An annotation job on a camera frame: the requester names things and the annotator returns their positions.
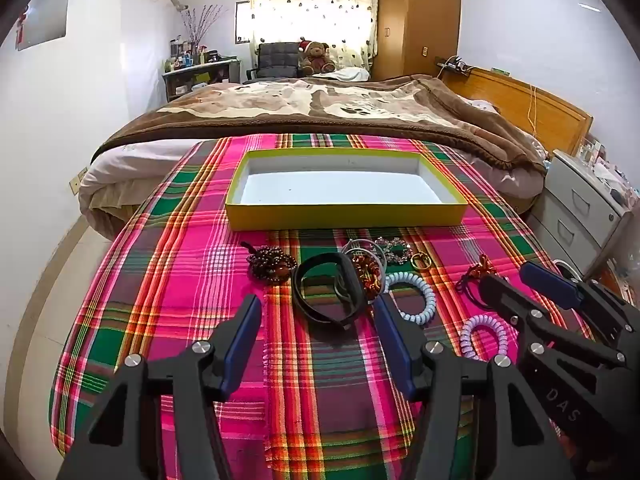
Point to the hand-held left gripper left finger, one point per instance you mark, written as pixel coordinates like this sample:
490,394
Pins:
242,341

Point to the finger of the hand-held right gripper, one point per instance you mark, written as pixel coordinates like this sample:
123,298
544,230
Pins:
500,292
550,285

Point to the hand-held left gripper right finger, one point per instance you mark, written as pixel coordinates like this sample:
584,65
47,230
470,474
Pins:
392,345

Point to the red knot charm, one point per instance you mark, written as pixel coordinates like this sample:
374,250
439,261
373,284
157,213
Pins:
482,266

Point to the black wristband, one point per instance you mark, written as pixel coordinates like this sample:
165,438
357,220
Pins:
345,263

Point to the yellow shallow box tray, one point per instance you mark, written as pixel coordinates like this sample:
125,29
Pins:
325,190

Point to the grey drawer cabinet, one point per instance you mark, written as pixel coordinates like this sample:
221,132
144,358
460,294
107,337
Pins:
575,210

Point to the pink green plaid tablecloth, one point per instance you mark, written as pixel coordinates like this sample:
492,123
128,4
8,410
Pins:
175,285

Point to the pile of small packages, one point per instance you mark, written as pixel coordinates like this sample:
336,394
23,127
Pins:
605,165

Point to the wooden headboard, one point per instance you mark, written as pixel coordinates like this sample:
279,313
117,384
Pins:
525,105

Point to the power strip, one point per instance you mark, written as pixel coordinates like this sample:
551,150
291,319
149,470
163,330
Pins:
452,65

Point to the brown plush blanket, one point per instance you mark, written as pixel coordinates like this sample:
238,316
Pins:
350,110

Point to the white pillow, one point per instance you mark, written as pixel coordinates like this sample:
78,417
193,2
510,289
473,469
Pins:
350,74

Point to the dark grey chair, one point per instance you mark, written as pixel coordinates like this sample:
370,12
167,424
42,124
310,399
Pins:
275,60

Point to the wooden wardrobe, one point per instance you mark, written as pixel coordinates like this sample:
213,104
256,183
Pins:
415,15

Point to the group of bottles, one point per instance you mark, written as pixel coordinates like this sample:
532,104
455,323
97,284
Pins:
187,55

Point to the teddy bear with red hat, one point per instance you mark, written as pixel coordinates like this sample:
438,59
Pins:
316,57

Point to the window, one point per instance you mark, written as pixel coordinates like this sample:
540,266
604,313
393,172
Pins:
242,22

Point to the dried flower branches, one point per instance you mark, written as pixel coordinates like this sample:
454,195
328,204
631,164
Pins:
200,22

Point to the patterned curtain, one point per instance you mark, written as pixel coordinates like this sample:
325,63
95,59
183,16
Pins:
310,0

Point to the wall socket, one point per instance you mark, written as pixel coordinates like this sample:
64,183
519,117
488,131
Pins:
77,181

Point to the white wall board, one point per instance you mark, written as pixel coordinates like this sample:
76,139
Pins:
45,15

